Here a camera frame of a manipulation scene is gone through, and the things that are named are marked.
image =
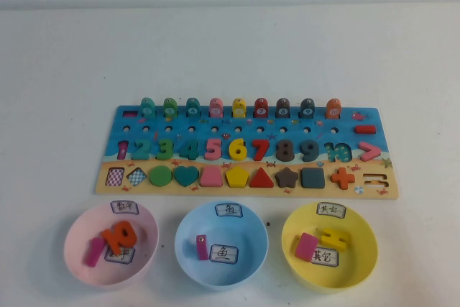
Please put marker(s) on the orange wooden plus sign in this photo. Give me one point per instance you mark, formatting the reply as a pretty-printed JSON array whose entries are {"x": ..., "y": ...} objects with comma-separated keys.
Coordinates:
[{"x": 342, "y": 178}]

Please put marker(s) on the yellow fish piece number 6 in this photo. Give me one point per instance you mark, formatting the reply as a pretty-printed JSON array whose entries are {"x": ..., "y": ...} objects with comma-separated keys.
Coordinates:
[{"x": 239, "y": 108}]

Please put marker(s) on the pink fish piece number 5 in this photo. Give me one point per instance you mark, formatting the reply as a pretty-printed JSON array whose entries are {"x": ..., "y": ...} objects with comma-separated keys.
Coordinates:
[{"x": 216, "y": 108}]

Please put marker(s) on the red fish piece number 7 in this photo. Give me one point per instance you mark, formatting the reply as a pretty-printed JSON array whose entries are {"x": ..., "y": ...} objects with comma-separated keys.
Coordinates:
[{"x": 261, "y": 108}]

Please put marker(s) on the teal fish piece number 4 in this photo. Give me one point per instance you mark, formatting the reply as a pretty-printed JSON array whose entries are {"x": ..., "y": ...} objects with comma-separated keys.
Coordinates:
[{"x": 193, "y": 108}]

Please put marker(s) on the brown fish piece number 8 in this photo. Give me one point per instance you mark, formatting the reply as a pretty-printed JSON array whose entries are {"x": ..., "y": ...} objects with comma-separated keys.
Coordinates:
[{"x": 283, "y": 108}]

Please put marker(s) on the green fish piece number 3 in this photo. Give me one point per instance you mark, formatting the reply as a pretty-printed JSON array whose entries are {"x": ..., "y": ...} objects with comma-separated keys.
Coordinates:
[{"x": 169, "y": 108}]

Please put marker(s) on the slate fish piece number 9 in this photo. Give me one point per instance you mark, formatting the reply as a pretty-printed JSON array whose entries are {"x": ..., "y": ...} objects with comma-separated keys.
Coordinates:
[{"x": 307, "y": 108}]

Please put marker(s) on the turquoise fish piece number 2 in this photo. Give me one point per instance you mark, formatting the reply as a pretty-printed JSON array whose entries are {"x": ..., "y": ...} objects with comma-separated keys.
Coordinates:
[{"x": 147, "y": 109}]

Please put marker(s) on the orange fish piece number 10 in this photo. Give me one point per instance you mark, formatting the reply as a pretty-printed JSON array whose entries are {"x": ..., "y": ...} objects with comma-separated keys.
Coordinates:
[{"x": 334, "y": 108}]

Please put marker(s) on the colourful wooden puzzle board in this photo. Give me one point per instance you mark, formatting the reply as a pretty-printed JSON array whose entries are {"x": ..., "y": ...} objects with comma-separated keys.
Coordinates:
[{"x": 345, "y": 131}]

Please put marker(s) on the magenta fish piece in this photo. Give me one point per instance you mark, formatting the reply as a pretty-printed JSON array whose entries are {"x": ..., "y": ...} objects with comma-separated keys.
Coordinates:
[{"x": 202, "y": 249}]

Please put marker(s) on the blue plastic bowl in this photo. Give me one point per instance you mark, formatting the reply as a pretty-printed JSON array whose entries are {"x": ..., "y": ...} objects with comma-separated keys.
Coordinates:
[{"x": 223, "y": 278}]

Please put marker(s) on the yellow plastic bowl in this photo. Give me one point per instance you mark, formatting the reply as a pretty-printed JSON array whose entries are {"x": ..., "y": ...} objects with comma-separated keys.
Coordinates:
[{"x": 359, "y": 242}]

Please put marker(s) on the pink plastic bowl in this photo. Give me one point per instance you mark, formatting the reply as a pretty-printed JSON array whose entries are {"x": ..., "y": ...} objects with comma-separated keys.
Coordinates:
[{"x": 118, "y": 271}]

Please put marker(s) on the yellow wooden number 6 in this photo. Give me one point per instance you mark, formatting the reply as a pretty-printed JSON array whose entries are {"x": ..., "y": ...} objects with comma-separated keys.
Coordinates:
[{"x": 233, "y": 150}]

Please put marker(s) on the pink wooden number 5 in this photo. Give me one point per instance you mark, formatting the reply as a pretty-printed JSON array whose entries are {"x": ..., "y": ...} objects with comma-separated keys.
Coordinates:
[{"x": 215, "y": 141}]

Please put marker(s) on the red wooden number 7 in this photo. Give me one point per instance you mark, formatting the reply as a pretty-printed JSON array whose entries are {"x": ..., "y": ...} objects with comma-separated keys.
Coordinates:
[{"x": 260, "y": 142}]

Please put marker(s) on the teal wooden number 4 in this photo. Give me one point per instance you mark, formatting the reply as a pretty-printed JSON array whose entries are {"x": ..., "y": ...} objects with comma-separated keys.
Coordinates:
[{"x": 193, "y": 150}]

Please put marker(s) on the yellow wooden pentagon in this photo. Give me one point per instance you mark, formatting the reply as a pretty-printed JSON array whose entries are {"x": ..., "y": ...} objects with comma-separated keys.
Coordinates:
[{"x": 237, "y": 177}]

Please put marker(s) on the pink wooden trapezoid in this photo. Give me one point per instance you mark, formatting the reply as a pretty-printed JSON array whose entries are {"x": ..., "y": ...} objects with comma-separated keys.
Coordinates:
[{"x": 212, "y": 177}]

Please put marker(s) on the red wooden triangle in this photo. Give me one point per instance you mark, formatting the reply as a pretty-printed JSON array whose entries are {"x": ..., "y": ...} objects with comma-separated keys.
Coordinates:
[{"x": 262, "y": 180}]

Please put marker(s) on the brown wooden number 8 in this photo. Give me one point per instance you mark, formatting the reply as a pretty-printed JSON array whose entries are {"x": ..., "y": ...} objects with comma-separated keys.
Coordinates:
[{"x": 285, "y": 149}]

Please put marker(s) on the teal wooden heart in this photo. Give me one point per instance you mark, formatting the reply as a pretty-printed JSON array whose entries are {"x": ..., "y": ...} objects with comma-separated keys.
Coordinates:
[{"x": 187, "y": 175}]

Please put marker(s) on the green wooden number 3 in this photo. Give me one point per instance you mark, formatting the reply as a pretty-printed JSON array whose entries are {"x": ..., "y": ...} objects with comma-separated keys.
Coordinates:
[{"x": 169, "y": 149}]

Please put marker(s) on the brown wooden star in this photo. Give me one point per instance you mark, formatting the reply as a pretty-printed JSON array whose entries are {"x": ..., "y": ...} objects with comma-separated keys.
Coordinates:
[{"x": 286, "y": 177}]

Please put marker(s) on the paper label reading 鱼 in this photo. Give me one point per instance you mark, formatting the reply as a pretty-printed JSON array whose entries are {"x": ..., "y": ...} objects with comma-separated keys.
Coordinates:
[
  {"x": 224, "y": 254},
  {"x": 229, "y": 210}
]

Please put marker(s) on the green wooden circle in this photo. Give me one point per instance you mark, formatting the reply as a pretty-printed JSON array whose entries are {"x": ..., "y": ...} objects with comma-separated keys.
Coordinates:
[{"x": 161, "y": 176}]

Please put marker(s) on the slate wooden number 9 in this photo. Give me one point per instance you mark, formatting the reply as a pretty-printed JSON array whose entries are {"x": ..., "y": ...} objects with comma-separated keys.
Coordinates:
[{"x": 315, "y": 150}]

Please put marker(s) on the turquoise wooden number 2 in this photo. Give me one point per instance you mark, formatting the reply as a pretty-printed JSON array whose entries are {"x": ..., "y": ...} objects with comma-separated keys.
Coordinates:
[{"x": 143, "y": 156}]

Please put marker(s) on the slate wooden square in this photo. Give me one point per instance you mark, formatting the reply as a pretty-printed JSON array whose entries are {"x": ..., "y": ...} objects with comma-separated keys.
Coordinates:
[{"x": 313, "y": 177}]

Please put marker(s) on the paper label reading 其它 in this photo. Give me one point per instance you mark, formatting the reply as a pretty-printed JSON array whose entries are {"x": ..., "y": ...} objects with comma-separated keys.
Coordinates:
[
  {"x": 331, "y": 210},
  {"x": 325, "y": 257}
]

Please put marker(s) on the paper label reading 数字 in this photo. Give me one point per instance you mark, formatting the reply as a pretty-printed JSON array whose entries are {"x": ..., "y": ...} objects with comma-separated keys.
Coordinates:
[
  {"x": 124, "y": 208},
  {"x": 125, "y": 256}
]

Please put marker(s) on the magenta wooden rectangle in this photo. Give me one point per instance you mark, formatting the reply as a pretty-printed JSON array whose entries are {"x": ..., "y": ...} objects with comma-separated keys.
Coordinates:
[{"x": 305, "y": 246}]

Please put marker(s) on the red wooden minus sign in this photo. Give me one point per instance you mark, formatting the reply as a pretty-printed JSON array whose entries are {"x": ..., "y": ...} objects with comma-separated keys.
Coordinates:
[{"x": 364, "y": 129}]

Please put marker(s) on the pink wooden greater-than sign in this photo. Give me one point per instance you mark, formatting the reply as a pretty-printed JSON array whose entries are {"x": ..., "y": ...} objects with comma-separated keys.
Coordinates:
[{"x": 373, "y": 151}]

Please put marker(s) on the yellow wooden equals sign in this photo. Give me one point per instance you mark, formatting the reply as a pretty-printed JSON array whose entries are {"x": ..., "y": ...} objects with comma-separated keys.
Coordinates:
[{"x": 334, "y": 238}]

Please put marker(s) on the orange wooden number 10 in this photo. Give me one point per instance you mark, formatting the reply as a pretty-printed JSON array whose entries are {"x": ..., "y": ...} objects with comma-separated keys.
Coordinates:
[{"x": 111, "y": 238}]

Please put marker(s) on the magenta wooden number 1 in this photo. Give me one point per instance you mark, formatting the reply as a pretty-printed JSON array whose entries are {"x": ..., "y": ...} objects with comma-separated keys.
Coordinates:
[{"x": 94, "y": 253}]

